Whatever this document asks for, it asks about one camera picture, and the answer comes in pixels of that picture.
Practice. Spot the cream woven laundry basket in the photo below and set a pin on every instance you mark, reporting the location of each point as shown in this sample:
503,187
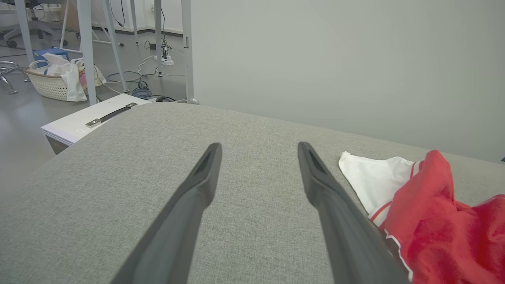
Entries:
47,88

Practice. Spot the blue box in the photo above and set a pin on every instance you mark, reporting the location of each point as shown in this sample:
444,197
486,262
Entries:
59,52

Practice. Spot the grey panel frame post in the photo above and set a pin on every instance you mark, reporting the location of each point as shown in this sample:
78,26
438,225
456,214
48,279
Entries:
188,47

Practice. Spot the chrome stool base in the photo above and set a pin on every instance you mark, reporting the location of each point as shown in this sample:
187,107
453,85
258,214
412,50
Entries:
8,69

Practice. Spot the white cloth in basket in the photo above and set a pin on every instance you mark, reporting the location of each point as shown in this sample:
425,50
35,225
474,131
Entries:
73,85

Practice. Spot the grey office chair base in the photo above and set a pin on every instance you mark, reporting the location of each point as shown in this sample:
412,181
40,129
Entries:
35,27

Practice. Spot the thick grey table leg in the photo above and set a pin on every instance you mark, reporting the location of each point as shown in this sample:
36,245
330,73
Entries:
87,51

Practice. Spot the grey partition panel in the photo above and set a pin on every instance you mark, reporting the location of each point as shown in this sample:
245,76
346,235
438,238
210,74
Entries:
335,63

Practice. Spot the slanted grey table leg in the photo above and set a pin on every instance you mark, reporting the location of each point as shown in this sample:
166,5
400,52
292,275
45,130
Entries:
115,47

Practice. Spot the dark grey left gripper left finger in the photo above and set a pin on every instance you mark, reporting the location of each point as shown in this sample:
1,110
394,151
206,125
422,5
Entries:
173,228

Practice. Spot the white flat case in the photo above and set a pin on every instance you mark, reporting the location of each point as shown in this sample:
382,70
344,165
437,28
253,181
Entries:
75,122

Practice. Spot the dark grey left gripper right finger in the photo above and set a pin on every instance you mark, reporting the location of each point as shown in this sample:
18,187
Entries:
347,236

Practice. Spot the red and white shirt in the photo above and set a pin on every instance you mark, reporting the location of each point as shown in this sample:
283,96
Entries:
434,228

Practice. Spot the pink cloth in basket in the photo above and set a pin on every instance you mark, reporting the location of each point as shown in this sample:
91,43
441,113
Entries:
83,79

